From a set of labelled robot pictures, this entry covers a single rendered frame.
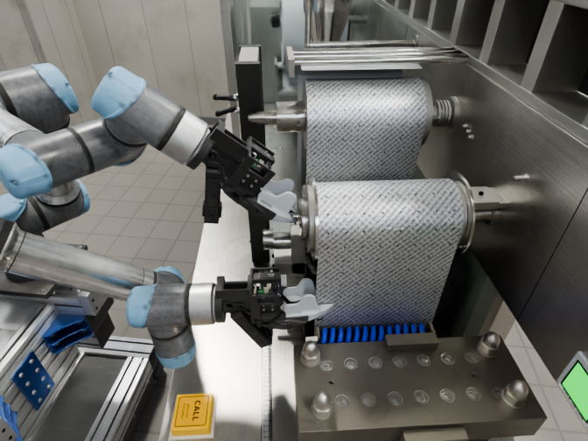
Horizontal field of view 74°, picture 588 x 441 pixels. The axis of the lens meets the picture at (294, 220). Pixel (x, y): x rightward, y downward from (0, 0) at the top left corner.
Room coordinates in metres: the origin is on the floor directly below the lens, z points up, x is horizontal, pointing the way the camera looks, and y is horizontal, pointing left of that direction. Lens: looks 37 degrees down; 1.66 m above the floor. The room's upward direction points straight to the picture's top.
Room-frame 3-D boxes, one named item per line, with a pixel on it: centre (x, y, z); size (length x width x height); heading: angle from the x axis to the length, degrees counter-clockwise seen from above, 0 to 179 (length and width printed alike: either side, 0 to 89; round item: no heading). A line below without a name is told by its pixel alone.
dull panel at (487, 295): (1.64, -0.32, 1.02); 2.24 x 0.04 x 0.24; 3
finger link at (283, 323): (0.46, 0.02, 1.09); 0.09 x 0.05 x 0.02; 92
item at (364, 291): (0.49, -0.16, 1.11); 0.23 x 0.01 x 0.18; 93
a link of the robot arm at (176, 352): (0.49, 0.24, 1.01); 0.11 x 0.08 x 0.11; 19
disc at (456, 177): (0.56, -0.28, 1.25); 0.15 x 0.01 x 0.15; 3
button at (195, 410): (0.38, 0.19, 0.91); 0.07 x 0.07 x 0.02; 3
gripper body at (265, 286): (0.48, 0.08, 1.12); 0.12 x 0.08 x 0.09; 93
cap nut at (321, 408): (0.32, -0.05, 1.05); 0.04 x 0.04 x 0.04
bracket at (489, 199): (0.57, -0.33, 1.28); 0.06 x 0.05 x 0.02; 93
